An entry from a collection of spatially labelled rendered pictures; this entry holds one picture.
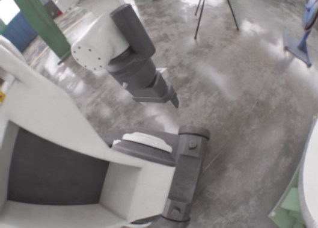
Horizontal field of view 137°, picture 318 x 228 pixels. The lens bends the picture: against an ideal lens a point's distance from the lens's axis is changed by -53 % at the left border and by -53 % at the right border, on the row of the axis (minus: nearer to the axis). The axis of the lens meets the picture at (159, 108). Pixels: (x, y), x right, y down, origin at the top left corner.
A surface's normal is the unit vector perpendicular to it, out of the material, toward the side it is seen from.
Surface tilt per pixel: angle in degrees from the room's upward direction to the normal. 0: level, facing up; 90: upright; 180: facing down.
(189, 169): 0
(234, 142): 0
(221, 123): 0
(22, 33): 90
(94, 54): 90
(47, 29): 90
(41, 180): 80
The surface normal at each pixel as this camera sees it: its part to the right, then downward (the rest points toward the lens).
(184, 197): -0.18, -0.43
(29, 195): 0.90, 0.07
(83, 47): -0.25, 0.89
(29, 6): 0.66, 0.62
